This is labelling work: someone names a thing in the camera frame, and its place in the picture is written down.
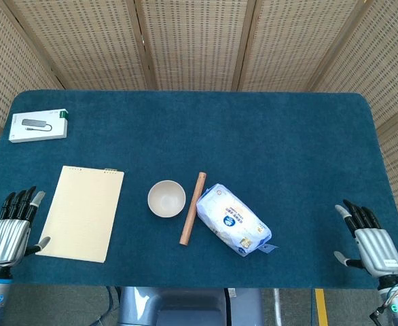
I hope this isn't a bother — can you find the black floor cable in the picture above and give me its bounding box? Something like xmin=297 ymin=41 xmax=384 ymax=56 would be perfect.
xmin=95 ymin=287 xmax=119 ymax=326

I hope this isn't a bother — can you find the wooden rolling pin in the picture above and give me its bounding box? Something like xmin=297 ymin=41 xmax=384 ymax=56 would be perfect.
xmin=179 ymin=172 xmax=207 ymax=246

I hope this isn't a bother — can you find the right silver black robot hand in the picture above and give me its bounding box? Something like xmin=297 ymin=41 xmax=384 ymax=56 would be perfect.
xmin=333 ymin=199 xmax=398 ymax=278

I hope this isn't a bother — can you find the yellow floor tape strip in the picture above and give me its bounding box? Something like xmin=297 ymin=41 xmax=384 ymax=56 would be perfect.
xmin=314 ymin=288 xmax=329 ymax=326

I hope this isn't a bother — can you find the right wrist cable bundle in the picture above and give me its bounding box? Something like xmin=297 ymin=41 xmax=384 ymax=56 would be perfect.
xmin=370 ymin=280 xmax=398 ymax=322

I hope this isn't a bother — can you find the grey robot torso base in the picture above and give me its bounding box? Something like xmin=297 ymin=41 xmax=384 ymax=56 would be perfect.
xmin=117 ymin=287 xmax=264 ymax=326

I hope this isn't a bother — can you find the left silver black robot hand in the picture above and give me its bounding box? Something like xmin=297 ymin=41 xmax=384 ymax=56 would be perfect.
xmin=0 ymin=185 xmax=52 ymax=270

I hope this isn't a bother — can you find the blue felt table mat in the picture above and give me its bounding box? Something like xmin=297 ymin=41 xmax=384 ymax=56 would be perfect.
xmin=0 ymin=90 xmax=398 ymax=290

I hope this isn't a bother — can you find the cream notepad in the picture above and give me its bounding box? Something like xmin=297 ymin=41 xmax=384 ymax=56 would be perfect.
xmin=35 ymin=165 xmax=125 ymax=264

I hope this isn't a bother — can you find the white USB hub box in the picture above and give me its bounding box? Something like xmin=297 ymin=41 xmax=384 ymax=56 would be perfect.
xmin=8 ymin=108 xmax=69 ymax=144

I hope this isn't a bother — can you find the white blue flour bag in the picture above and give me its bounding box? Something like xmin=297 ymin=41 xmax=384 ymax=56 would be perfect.
xmin=196 ymin=183 xmax=278 ymax=258

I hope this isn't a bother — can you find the beige round bowl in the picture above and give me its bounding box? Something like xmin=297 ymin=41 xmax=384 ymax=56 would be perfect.
xmin=147 ymin=180 xmax=187 ymax=218

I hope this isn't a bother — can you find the bamboo folding screen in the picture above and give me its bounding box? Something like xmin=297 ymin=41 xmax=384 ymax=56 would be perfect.
xmin=0 ymin=0 xmax=398 ymax=240

